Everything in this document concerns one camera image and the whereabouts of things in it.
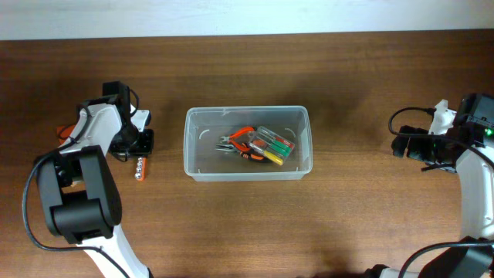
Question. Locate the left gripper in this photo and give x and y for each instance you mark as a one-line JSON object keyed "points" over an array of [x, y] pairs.
{"points": [[145, 147]]}

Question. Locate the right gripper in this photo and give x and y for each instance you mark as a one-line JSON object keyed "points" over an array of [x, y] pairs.
{"points": [[414, 152]]}

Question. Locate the orange socket bit rail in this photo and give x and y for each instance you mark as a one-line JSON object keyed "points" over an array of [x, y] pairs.
{"points": [[140, 172]]}

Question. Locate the orange scraper wooden handle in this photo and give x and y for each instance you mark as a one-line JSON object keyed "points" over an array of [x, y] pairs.
{"points": [[63, 132]]}

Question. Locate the orange-black long nose pliers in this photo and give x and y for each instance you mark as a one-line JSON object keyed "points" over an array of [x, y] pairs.
{"points": [[248, 155]]}

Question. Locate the small red-handled pliers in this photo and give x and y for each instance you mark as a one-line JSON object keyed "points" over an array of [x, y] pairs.
{"points": [[240, 138]]}

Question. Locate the precision screwdriver set case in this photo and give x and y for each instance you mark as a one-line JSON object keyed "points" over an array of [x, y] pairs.
{"points": [[271, 145]]}

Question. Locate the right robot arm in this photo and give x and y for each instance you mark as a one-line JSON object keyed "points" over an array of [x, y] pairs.
{"points": [[472, 255]]}

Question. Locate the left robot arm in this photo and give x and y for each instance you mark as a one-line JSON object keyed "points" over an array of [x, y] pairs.
{"points": [[80, 199]]}

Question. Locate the clear plastic container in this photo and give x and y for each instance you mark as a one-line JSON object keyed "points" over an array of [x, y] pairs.
{"points": [[205, 125]]}

